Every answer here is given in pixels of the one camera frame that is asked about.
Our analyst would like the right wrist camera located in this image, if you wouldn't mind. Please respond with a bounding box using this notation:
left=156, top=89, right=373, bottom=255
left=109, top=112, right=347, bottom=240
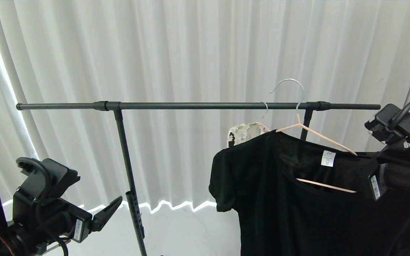
left=364, top=103, right=410, bottom=168

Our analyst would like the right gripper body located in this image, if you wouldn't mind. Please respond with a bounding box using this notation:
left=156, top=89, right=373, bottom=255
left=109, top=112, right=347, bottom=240
left=369, top=164, right=410, bottom=201

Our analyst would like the black cable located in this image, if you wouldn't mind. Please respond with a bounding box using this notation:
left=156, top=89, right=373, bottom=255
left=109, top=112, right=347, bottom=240
left=392, top=99, right=410, bottom=125
left=16, top=157, right=69, bottom=256

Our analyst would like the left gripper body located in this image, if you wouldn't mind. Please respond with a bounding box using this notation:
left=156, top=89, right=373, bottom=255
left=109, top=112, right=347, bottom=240
left=13, top=199, right=93, bottom=255

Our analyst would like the black clothes rack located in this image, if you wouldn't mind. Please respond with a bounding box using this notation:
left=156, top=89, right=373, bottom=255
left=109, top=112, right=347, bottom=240
left=16, top=101, right=381, bottom=256

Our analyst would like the black garment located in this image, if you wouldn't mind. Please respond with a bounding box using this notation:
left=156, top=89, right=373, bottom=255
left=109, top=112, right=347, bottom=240
left=209, top=130, right=410, bottom=256

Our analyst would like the pink clothes hanger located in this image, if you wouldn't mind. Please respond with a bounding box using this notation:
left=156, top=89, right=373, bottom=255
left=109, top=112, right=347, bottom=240
left=260, top=102, right=271, bottom=132
left=270, top=78, right=358, bottom=194

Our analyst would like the white curtain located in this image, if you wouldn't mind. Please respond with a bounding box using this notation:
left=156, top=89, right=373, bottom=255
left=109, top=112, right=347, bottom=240
left=0, top=0, right=410, bottom=214

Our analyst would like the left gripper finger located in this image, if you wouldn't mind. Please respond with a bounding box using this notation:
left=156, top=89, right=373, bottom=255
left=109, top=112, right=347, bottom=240
left=91, top=196, right=123, bottom=232

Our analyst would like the cream printed garment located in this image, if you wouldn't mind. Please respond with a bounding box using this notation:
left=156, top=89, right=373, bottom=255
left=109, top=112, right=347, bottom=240
left=226, top=122, right=271, bottom=148

